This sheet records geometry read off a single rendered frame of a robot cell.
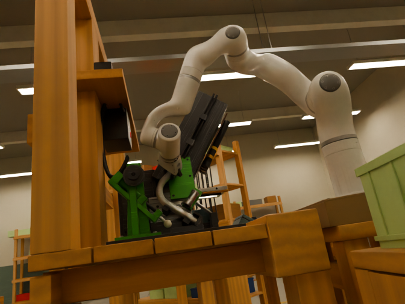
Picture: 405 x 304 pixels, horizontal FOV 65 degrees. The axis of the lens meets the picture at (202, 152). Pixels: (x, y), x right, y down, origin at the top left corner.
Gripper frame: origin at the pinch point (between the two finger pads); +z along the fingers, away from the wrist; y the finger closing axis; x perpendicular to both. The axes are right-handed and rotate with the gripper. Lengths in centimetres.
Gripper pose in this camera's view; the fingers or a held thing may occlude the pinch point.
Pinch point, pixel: (169, 173)
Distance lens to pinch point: 144.4
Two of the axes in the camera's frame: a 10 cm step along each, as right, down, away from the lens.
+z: -0.8, 5.5, 8.3
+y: -8.1, -5.2, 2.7
